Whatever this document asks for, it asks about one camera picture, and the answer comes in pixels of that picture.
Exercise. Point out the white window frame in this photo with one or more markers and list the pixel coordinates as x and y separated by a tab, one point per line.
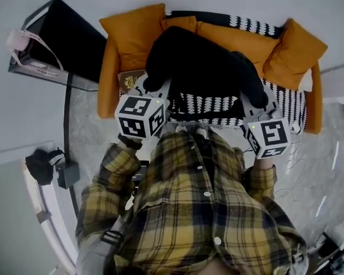
54	211

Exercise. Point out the person's right forearm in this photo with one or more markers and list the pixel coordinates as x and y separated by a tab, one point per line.
261	176

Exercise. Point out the white right shoe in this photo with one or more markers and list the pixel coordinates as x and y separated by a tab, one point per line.
201	133

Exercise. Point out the white shoe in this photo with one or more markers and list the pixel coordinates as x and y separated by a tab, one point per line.
201	133
181	128

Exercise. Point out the black wristband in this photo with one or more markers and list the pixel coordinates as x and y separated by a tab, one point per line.
132	143

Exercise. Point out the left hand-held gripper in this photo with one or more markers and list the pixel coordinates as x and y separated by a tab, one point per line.
140	116

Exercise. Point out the yellow plaid shirt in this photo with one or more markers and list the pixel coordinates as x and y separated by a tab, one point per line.
189	211

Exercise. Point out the black white striped blanket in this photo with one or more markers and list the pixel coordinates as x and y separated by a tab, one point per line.
206	105

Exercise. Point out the white left shoe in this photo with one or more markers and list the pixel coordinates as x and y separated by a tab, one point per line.
181	128

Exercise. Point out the long orange cushion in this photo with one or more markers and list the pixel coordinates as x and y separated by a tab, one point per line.
240	41

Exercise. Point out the brown booklet with gold emblem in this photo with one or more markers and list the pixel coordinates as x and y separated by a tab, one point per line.
130	80

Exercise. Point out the grey box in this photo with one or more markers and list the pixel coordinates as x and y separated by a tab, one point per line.
68	176

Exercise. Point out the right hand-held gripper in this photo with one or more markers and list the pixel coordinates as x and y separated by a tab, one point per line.
272	136

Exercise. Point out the black cabinet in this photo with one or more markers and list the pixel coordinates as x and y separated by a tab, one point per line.
71	44

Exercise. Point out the orange sofa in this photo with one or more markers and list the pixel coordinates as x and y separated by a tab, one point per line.
107	90

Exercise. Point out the small white camera module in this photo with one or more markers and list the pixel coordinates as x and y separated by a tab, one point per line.
273	114

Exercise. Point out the small black bag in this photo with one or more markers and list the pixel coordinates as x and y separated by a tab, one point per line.
40	168

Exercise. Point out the person's left forearm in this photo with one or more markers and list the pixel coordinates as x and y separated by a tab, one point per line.
117	162

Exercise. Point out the small orange cushion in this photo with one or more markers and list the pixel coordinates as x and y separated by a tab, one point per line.
179	23

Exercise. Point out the white charger plug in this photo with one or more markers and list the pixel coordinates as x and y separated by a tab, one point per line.
295	127

